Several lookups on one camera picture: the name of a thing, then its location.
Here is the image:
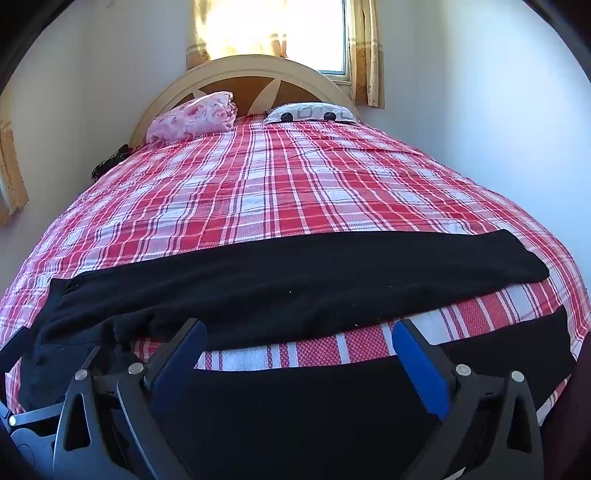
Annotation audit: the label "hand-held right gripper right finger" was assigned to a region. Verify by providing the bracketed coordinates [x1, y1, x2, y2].
[392, 318, 544, 480]

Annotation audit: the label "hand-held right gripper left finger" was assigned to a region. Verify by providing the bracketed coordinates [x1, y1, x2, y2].
[52, 318, 207, 480]

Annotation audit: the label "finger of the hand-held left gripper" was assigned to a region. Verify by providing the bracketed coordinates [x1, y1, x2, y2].
[0, 325, 29, 367]
[0, 401, 61, 433]

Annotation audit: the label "black pants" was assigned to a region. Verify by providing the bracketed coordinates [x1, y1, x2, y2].
[18, 230, 578, 480]

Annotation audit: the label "yellow side window curtain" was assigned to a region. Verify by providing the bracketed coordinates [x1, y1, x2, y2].
[0, 92, 30, 227]

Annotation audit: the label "red plaid bed sheet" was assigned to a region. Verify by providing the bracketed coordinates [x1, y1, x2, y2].
[0, 113, 591, 416]

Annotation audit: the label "dark cloth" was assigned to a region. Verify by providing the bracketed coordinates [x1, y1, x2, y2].
[90, 144, 133, 181]

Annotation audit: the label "pink floral pillow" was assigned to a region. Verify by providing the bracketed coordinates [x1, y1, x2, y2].
[146, 91, 238, 144]

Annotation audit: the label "white patterned pillow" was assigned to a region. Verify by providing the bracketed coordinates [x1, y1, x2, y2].
[262, 102, 360, 125]

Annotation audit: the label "cream wooden headboard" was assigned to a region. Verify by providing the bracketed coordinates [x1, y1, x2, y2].
[129, 54, 363, 146]

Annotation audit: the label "narrow yellow curtain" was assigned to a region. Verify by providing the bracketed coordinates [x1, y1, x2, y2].
[346, 0, 385, 110]

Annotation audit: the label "wide yellow curtain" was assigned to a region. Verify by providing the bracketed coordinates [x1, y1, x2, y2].
[186, 0, 289, 71]

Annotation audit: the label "window behind headboard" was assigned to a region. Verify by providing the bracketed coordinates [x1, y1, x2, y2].
[205, 0, 352, 77]

